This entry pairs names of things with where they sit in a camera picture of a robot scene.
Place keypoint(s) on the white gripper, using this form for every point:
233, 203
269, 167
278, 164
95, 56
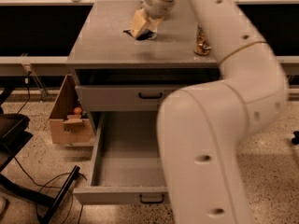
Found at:
156, 7

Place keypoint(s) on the blue rxbar wrapper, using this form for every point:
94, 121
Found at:
145, 35

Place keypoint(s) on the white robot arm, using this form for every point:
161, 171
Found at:
200, 126

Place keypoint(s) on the grey drawer cabinet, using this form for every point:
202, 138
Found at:
104, 55

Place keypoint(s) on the closed grey top drawer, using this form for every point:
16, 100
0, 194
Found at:
122, 98

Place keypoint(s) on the open grey middle drawer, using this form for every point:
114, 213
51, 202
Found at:
125, 161

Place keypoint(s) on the gold soda can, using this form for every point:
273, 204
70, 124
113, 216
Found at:
202, 46

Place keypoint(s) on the orange fruit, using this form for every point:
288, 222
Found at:
77, 110

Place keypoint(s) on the cardboard box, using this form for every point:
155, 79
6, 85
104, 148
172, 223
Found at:
67, 128

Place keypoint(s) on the black chair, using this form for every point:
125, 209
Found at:
40, 165

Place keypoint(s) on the black caster object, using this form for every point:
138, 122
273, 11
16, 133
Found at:
295, 140

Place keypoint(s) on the black drawer handle upper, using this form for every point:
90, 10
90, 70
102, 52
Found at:
150, 97

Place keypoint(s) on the black drawer handle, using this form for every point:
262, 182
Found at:
150, 97
151, 199

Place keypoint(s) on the metal railing bracket left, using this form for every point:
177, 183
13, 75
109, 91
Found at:
31, 73

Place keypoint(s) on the black drawer handle lower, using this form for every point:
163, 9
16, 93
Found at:
151, 199

